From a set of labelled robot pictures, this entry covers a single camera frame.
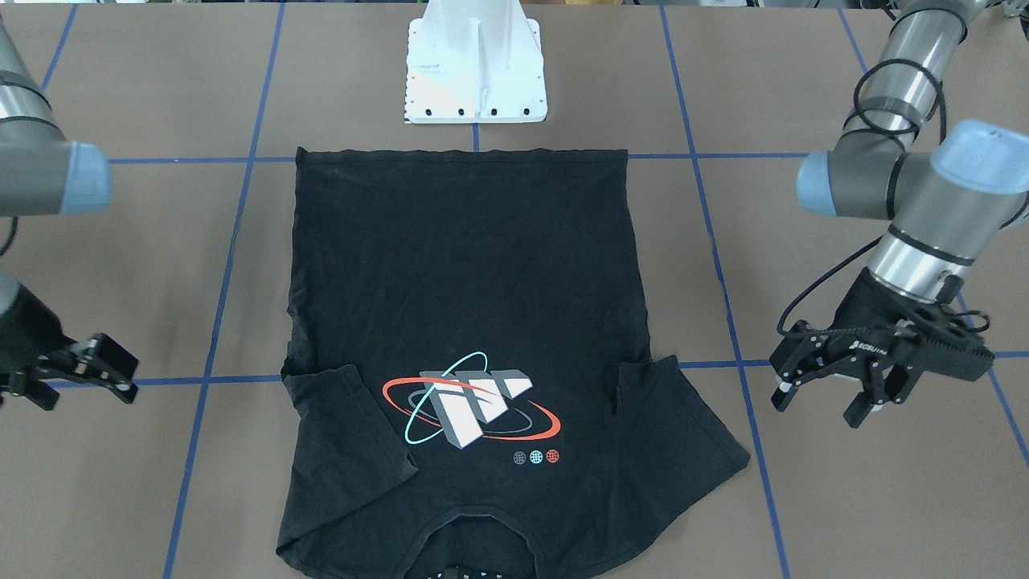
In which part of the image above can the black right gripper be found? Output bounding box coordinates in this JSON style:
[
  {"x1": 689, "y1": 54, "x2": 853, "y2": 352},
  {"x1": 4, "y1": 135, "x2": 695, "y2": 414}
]
[{"x1": 1, "y1": 283, "x2": 138, "y2": 411}]

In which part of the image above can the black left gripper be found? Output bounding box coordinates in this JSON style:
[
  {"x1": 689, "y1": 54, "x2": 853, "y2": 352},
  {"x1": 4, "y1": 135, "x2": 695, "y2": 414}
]
[{"x1": 769, "y1": 269, "x2": 995, "y2": 429}]

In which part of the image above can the black graphic t-shirt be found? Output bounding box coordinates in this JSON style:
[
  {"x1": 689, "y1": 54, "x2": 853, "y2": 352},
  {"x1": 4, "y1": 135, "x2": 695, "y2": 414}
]
[{"x1": 276, "y1": 148, "x2": 750, "y2": 578}]

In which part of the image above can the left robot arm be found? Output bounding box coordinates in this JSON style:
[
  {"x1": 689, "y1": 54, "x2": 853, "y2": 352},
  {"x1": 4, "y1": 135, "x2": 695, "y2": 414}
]
[{"x1": 769, "y1": 1, "x2": 1027, "y2": 428}]

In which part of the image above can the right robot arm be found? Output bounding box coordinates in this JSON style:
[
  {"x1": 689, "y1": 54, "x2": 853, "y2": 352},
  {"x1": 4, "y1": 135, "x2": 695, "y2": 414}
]
[{"x1": 1, "y1": 29, "x2": 138, "y2": 411}]

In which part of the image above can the brown paper table cover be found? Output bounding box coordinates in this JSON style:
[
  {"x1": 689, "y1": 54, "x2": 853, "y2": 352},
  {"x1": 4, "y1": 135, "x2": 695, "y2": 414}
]
[{"x1": 2, "y1": 3, "x2": 1027, "y2": 578}]

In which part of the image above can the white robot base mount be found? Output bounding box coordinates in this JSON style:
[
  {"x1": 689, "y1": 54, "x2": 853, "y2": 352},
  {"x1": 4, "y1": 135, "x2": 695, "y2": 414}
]
[{"x1": 402, "y1": 1, "x2": 548, "y2": 125}]

